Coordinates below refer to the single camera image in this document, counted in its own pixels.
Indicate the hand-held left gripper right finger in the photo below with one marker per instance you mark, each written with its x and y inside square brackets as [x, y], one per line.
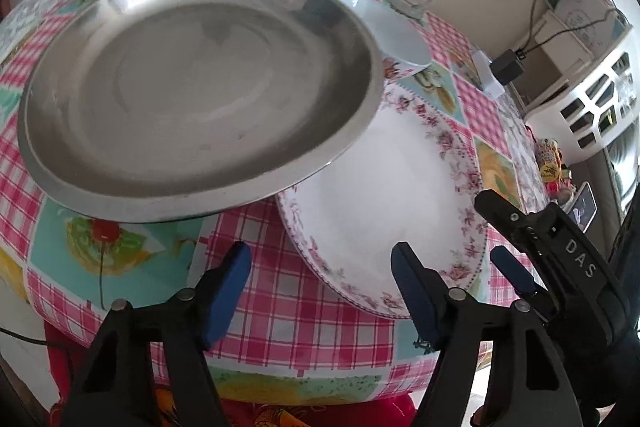
[412, 292]

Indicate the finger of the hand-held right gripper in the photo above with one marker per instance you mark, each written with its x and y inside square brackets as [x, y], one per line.
[555, 242]
[515, 272]

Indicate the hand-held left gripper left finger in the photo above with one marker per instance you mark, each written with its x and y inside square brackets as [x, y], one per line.
[227, 297]

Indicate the white floral rimmed plate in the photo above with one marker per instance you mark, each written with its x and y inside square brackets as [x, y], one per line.
[400, 197]

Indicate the stainless steel plate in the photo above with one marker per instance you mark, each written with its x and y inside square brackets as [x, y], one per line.
[200, 82]

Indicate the smartphone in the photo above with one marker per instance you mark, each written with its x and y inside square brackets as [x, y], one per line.
[582, 207]

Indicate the pink checkered tablecloth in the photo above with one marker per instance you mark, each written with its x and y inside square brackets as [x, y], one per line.
[280, 307]

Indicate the yellow red snack packet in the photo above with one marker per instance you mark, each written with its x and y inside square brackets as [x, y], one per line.
[548, 159]

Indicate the white plastic basket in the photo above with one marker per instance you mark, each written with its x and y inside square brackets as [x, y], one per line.
[600, 107]

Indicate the red printed cloth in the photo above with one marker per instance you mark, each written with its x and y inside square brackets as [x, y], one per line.
[65, 367]

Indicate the white charger box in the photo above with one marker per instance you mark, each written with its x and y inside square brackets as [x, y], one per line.
[487, 74]

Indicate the black power adapter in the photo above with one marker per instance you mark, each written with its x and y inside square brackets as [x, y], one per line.
[507, 67]

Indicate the cardboard box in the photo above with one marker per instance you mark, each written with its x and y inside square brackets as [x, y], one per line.
[587, 19]

